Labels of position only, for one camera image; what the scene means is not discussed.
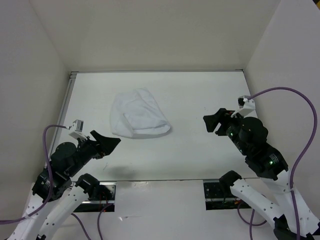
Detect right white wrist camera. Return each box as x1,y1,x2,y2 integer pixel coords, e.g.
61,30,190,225
231,95,256,118

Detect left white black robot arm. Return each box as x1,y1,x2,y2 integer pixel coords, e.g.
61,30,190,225
0,130,121,240

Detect white skirt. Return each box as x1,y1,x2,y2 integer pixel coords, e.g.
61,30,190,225
109,88,172,139

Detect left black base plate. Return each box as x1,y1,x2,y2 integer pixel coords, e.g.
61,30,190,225
80,185,116,213

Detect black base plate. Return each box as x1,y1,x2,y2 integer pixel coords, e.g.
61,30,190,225
80,185,116,213
203,180,250,211

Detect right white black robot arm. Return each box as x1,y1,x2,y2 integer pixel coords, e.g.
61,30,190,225
203,108,320,240

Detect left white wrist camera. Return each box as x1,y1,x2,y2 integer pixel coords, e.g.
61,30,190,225
68,119,87,141

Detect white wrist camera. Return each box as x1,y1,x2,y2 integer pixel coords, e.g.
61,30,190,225
68,119,87,141
231,95,256,118

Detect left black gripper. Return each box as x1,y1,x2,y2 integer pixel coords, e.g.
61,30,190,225
67,129,122,176

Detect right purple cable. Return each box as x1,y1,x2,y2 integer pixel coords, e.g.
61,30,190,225
236,86,317,240

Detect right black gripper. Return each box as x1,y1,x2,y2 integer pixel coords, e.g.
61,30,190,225
201,106,249,154

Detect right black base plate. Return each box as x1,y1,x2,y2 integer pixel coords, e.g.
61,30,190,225
203,180,250,211

